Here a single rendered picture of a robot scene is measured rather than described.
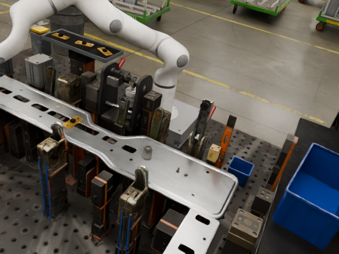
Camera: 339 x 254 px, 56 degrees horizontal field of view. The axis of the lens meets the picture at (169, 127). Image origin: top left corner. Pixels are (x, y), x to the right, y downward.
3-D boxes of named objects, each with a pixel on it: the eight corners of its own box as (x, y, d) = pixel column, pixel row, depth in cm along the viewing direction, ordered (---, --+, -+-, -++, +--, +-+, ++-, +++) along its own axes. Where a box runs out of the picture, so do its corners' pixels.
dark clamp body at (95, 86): (78, 154, 155) (77, 85, 134) (96, 141, 166) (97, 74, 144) (97, 163, 152) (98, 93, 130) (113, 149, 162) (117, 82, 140)
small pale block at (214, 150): (190, 214, 135) (209, 148, 114) (193, 208, 138) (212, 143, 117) (198, 218, 134) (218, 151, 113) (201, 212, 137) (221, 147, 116)
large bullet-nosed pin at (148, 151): (140, 161, 116) (142, 146, 112) (145, 155, 118) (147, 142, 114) (148, 164, 115) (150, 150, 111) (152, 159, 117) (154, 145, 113)
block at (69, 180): (61, 181, 140) (58, 127, 123) (81, 165, 150) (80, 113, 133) (71, 186, 138) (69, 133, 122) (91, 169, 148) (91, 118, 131)
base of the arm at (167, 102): (152, 99, 188) (155, 71, 177) (182, 109, 184) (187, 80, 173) (138, 115, 173) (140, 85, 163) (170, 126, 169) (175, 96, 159)
